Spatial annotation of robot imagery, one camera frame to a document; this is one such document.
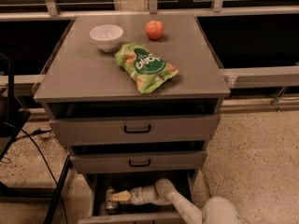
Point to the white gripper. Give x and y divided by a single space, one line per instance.
137 196

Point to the silver 7up can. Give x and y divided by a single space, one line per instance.
110 202

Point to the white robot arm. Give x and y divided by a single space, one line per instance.
217 210

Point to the grey bottom drawer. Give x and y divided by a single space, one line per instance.
100 213

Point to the grey drawer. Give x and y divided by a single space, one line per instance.
105 131
100 213
139 162

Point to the grey middle drawer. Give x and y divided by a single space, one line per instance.
139 162

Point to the grey top drawer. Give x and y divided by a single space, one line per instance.
105 131

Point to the grey drawer cabinet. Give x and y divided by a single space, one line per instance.
84 82

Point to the green snack bag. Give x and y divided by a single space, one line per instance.
148 71

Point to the white ceramic bowl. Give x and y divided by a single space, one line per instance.
107 37

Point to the metal window railing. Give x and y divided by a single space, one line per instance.
256 40

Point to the red apple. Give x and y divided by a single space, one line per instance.
154 30

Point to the black stand frame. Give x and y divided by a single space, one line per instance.
9 122

